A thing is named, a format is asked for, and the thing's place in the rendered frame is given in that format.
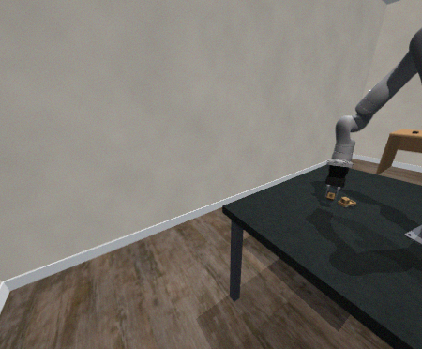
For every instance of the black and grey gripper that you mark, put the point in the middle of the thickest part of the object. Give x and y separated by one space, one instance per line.
338 169

